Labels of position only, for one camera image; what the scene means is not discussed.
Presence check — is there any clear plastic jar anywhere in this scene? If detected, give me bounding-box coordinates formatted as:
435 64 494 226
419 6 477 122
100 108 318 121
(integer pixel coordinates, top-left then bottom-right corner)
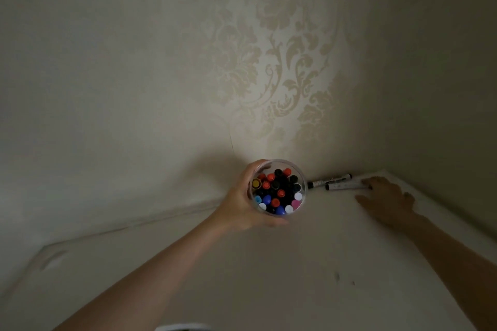
248 159 308 217

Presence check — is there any person's right hand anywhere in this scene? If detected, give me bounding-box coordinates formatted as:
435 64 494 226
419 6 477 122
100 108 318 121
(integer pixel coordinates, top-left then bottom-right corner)
354 176 425 233

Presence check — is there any person's left forearm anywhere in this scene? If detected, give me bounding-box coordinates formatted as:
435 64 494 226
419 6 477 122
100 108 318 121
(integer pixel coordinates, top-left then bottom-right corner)
52 212 236 331

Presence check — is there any bundle of assorted markers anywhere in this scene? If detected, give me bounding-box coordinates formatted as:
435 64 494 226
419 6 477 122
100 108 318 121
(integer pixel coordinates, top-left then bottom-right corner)
251 168 304 216

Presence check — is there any person's right forearm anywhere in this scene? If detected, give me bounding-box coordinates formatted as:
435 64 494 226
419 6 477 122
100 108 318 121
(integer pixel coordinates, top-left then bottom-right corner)
405 214 497 331

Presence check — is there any white table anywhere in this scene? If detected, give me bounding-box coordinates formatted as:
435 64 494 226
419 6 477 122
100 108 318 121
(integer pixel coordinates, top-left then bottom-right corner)
0 170 497 331

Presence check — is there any person's pale shirt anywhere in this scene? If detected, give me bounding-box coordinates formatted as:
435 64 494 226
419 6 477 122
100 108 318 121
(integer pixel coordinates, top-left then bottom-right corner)
155 323 212 331

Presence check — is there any black cap white marker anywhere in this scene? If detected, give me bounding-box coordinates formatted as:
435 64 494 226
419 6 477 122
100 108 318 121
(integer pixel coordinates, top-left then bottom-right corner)
307 173 353 190
325 180 372 191

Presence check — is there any person's left hand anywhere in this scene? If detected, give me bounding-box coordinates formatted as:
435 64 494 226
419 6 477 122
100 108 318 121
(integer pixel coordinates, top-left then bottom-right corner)
211 159 290 233

